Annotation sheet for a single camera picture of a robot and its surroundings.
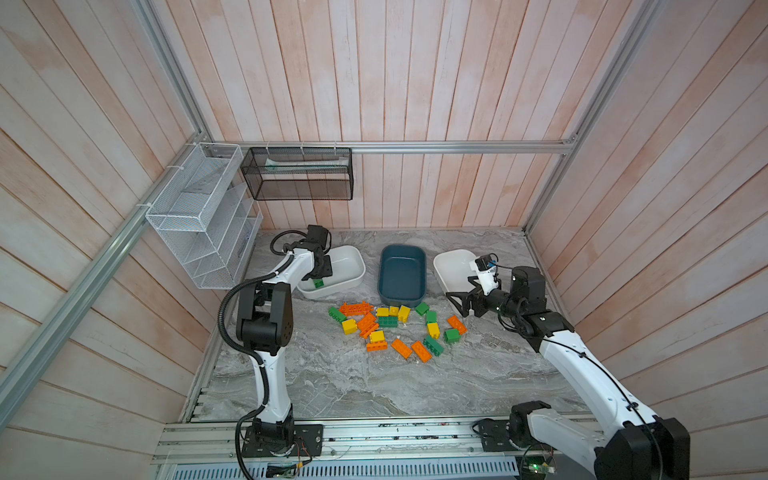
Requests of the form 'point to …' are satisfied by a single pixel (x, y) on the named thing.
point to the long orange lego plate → (356, 309)
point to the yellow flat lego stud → (393, 311)
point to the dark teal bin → (402, 275)
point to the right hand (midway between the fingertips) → (460, 285)
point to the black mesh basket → (299, 173)
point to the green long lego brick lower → (433, 345)
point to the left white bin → (347, 268)
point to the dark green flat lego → (388, 321)
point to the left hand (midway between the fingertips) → (320, 274)
